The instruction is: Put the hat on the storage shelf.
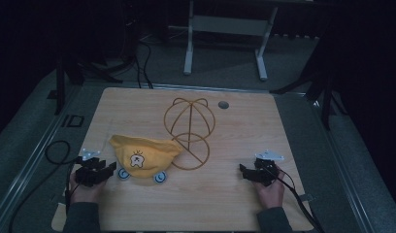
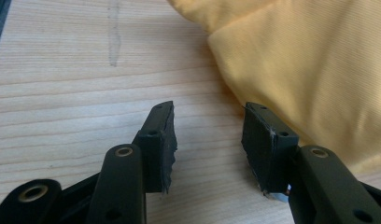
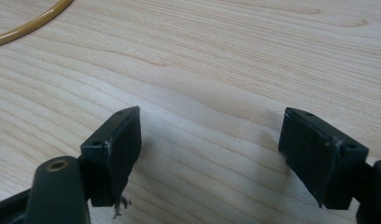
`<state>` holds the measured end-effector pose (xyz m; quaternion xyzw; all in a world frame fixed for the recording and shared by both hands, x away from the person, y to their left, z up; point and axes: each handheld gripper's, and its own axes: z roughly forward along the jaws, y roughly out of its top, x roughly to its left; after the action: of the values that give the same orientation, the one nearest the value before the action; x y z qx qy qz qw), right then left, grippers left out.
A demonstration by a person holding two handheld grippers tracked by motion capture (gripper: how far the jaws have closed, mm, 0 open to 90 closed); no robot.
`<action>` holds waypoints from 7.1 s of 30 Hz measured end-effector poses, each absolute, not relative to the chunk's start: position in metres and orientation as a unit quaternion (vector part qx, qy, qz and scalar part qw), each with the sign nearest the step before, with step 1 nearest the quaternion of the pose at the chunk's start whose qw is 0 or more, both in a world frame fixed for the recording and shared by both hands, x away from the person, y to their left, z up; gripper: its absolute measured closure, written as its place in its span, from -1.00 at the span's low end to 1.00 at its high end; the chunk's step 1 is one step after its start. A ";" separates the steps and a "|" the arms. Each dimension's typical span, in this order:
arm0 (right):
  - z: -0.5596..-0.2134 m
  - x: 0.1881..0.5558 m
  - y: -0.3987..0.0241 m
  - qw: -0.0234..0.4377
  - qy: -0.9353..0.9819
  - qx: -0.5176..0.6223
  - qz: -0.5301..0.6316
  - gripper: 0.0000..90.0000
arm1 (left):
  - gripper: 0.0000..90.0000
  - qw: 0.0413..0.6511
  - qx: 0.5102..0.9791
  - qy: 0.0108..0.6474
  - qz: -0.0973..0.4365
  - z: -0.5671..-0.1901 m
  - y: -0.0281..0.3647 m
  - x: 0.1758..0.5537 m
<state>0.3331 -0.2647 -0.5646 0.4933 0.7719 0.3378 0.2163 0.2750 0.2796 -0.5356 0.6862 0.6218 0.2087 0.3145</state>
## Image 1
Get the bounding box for gold wire hat stand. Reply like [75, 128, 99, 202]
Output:
[163, 97, 216, 172]

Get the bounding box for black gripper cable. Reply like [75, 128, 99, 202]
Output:
[8, 140, 82, 233]
[267, 163, 325, 233]

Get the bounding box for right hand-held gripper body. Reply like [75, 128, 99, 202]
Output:
[249, 149, 285, 187]

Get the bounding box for person's right hand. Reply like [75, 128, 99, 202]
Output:
[252, 169, 286, 210]

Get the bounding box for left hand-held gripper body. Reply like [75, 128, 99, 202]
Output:
[75, 148, 111, 188]

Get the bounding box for black stand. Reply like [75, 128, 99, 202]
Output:
[53, 51, 124, 117]
[269, 64, 341, 131]

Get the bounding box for black floor cables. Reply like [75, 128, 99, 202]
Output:
[121, 18, 154, 89]

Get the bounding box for yellow hat with bear print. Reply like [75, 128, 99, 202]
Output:
[109, 134, 183, 184]

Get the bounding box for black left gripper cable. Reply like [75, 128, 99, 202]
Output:
[8, 140, 82, 233]

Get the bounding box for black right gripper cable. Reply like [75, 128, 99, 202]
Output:
[267, 163, 325, 233]

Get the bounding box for person's left hand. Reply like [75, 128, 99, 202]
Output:
[69, 170, 107, 205]

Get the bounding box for white metal desk frame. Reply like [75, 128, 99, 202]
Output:
[182, 0, 280, 82]

